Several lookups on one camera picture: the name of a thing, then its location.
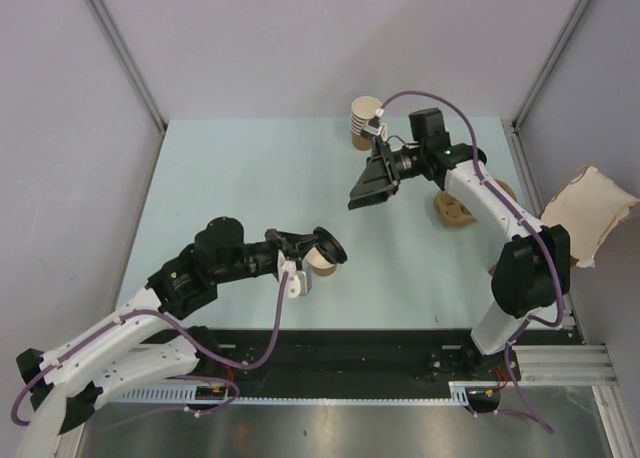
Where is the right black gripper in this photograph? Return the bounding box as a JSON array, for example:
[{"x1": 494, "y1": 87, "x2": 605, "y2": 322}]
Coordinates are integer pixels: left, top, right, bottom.
[{"x1": 349, "y1": 134, "x2": 427, "y2": 210}]

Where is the brown paper coffee cup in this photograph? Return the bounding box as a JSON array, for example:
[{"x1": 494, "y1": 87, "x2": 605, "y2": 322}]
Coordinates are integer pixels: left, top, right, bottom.
[{"x1": 305, "y1": 248, "x2": 337, "y2": 277}]

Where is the black plastic cup lid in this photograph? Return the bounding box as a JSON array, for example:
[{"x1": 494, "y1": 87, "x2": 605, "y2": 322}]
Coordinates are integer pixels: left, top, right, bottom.
[{"x1": 313, "y1": 226, "x2": 348, "y2": 265}]

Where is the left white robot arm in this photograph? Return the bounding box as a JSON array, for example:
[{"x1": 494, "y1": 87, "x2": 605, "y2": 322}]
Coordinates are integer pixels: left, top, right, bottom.
[{"x1": 11, "y1": 217, "x2": 347, "y2": 434}]

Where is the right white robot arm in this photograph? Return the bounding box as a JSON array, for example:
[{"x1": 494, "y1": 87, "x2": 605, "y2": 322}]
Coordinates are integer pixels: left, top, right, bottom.
[{"x1": 348, "y1": 108, "x2": 571, "y2": 379}]

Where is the brown paper takeout bag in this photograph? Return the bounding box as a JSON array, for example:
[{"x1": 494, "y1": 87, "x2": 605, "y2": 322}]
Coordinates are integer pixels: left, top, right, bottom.
[{"x1": 540, "y1": 164, "x2": 639, "y2": 268}]

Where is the stack of brown paper cups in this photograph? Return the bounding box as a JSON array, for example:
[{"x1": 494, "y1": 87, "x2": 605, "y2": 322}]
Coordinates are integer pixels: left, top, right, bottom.
[{"x1": 350, "y1": 96, "x2": 382, "y2": 151}]

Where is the brown cardboard cup carrier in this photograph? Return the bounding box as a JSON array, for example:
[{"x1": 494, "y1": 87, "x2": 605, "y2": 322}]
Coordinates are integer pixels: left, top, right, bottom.
[{"x1": 433, "y1": 177, "x2": 518, "y2": 228}]

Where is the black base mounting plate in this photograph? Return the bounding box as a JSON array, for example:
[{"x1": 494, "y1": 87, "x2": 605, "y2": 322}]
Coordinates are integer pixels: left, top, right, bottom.
[{"x1": 184, "y1": 327, "x2": 581, "y2": 399}]

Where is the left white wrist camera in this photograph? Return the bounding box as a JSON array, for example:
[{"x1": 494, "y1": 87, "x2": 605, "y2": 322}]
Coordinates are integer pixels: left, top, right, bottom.
[{"x1": 277, "y1": 255, "x2": 312, "y2": 299}]

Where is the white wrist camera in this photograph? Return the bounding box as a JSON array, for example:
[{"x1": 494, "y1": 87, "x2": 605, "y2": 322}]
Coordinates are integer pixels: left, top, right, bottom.
[
  {"x1": 360, "y1": 108, "x2": 388, "y2": 141},
  {"x1": 277, "y1": 255, "x2": 312, "y2": 299}
]

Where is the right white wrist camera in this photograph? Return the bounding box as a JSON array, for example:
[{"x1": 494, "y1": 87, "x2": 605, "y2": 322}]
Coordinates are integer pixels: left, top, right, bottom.
[{"x1": 360, "y1": 108, "x2": 388, "y2": 141}]

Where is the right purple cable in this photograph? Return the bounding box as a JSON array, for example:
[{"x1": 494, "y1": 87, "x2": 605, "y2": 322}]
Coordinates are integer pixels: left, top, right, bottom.
[{"x1": 377, "y1": 90, "x2": 566, "y2": 434}]

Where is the white slotted cable duct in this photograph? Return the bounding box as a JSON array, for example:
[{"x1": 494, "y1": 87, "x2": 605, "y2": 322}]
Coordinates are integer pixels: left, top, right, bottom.
[{"x1": 111, "y1": 383, "x2": 469, "y2": 407}]

